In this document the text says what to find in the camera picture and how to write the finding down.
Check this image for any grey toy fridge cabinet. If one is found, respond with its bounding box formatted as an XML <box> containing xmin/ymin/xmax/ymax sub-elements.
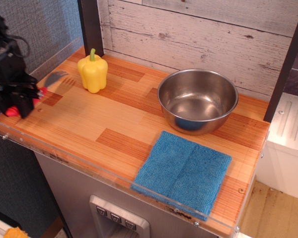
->
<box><xmin>34</xmin><ymin>151</ymin><xmax>235</xmax><ymax>238</ymax></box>

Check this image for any red handled metal spork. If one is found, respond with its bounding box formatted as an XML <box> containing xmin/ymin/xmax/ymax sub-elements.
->
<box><xmin>5</xmin><ymin>70</ymin><xmax>76</xmax><ymax>117</ymax></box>

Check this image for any clear acrylic table guard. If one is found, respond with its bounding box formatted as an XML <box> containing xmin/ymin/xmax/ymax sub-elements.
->
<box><xmin>0</xmin><ymin>48</ymin><xmax>269</xmax><ymax>232</ymax></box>

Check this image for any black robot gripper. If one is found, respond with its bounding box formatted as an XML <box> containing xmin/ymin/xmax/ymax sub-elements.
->
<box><xmin>0</xmin><ymin>16</ymin><xmax>37</xmax><ymax>119</ymax></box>

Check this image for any yellow black object at corner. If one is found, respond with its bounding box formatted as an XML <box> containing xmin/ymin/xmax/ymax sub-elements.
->
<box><xmin>3</xmin><ymin>227</ymin><xmax>29</xmax><ymax>238</ymax></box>

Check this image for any stainless steel bowl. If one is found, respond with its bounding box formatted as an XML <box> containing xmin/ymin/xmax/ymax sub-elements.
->
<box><xmin>157</xmin><ymin>69</ymin><xmax>239</xmax><ymax>135</ymax></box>

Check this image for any blue folded cloth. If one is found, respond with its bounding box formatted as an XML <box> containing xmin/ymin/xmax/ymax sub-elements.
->
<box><xmin>131</xmin><ymin>131</ymin><xmax>232</xmax><ymax>221</ymax></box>

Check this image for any dark vertical post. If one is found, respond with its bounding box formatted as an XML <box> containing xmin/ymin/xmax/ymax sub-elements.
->
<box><xmin>77</xmin><ymin>0</ymin><xmax>104</xmax><ymax>57</ymax></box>
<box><xmin>264</xmin><ymin>23</ymin><xmax>298</xmax><ymax>122</ymax></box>

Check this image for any grey ice dispenser panel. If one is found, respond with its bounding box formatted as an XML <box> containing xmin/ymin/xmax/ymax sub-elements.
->
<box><xmin>89</xmin><ymin>195</ymin><xmax>150</xmax><ymax>238</ymax></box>

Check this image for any yellow plastic bell pepper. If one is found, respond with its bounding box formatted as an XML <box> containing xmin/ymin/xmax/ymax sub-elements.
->
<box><xmin>77</xmin><ymin>48</ymin><xmax>108</xmax><ymax>93</ymax></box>

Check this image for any dark right vertical post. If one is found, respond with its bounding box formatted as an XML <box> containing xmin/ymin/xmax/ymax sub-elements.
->
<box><xmin>264</xmin><ymin>23</ymin><xmax>298</xmax><ymax>122</ymax></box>

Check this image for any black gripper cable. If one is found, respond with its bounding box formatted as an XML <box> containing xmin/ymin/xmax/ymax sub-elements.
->
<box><xmin>4</xmin><ymin>35</ymin><xmax>30</xmax><ymax>59</ymax></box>

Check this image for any dark left vertical post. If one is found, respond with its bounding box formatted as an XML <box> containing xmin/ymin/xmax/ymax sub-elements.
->
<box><xmin>77</xmin><ymin>0</ymin><xmax>104</xmax><ymax>57</ymax></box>

